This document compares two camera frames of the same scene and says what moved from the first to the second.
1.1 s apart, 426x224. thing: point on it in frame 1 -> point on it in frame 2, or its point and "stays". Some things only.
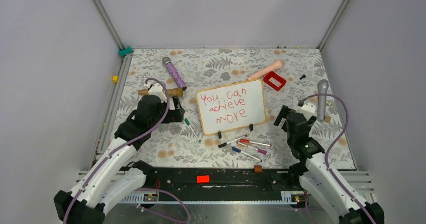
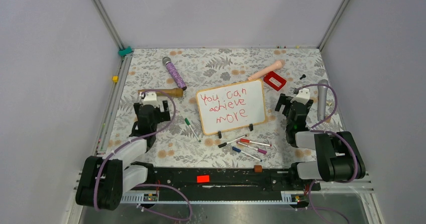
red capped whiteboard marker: [248, 141] stays
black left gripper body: [174, 115] -> [161, 116]
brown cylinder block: [257, 169] stays
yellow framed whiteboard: [232, 107] stays
